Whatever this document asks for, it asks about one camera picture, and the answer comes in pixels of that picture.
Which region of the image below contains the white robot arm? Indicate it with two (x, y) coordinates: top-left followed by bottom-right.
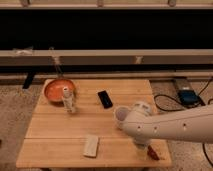
(122, 101), (213, 145)

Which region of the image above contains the blue power adapter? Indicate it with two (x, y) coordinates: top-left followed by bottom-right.
(178, 90), (199, 105)

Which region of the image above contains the black bracket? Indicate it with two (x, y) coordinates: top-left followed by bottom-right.
(22, 72), (36, 89)

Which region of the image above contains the black rectangular phone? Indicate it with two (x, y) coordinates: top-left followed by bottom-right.
(98, 91), (113, 109)

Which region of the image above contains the red pepper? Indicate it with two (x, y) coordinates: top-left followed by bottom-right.
(147, 146), (160, 160)

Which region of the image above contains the white cup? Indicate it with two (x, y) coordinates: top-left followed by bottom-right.
(113, 106), (130, 129)

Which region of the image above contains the orange ceramic bowl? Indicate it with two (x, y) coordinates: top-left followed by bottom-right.
(44, 79), (75, 103)

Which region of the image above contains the wooden table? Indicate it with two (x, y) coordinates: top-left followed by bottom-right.
(16, 79), (172, 168)

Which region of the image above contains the white plastic bottle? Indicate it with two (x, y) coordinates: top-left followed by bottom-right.
(62, 87), (76, 113)

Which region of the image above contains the black cable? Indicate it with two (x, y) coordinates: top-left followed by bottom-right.
(153, 78), (213, 168)

